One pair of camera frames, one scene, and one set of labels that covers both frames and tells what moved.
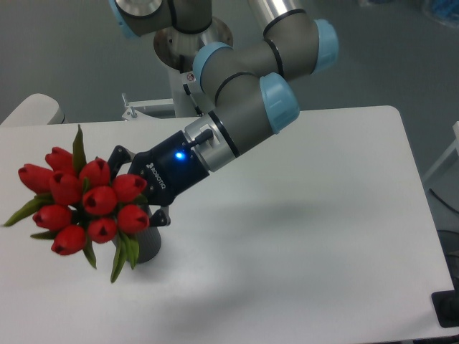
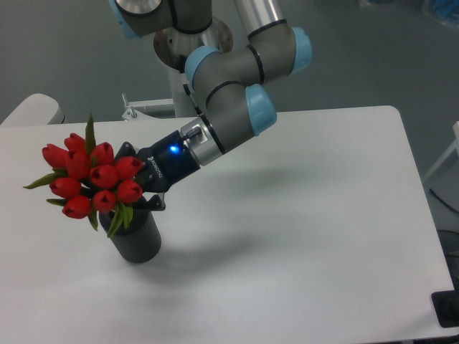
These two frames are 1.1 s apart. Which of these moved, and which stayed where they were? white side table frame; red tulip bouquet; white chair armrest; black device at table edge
Moved: red tulip bouquet
Stayed: white side table frame; black device at table edge; white chair armrest
